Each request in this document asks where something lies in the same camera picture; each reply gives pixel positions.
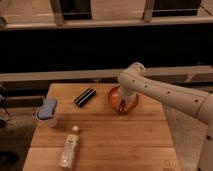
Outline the orange ceramic bowl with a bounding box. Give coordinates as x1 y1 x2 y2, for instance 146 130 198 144
108 86 139 115

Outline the white plastic bottle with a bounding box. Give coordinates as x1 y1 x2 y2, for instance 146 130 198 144
59 126 79 169

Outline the grey metal rail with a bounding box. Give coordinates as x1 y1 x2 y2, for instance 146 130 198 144
0 66 213 82

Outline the black striped rectangular block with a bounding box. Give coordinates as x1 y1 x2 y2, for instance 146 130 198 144
74 87 96 108

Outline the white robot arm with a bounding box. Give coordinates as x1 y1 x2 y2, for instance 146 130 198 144
117 62 213 171

